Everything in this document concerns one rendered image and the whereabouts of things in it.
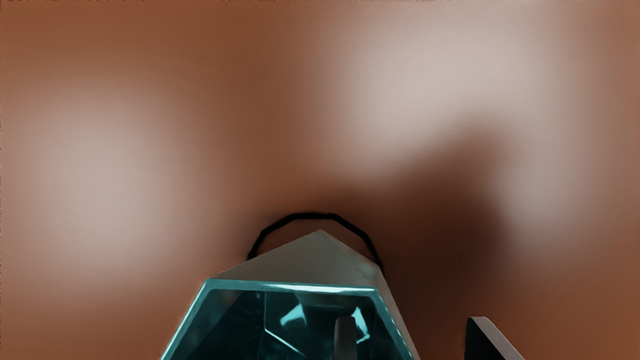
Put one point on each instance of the teal faceted mug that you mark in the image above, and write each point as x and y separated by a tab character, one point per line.
300	265

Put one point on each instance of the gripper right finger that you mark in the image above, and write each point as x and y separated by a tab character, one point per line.
485	345

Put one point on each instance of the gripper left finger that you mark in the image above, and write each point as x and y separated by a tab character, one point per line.
345	342

